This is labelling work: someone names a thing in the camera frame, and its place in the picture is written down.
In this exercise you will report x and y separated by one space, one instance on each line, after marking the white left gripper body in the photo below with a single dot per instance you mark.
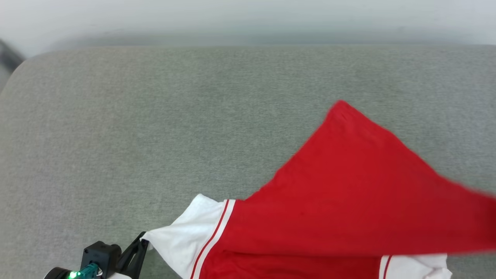
118 276

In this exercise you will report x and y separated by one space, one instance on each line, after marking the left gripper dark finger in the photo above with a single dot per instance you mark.
138 260
130 252

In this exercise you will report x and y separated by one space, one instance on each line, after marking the red garment with white sleeves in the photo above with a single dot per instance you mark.
348 201

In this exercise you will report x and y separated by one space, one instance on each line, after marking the grey fabric sofa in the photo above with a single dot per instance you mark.
155 128

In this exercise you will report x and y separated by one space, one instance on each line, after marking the grey metal bar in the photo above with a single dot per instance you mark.
8 54

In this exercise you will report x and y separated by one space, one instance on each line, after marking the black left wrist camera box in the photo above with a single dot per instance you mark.
100 255

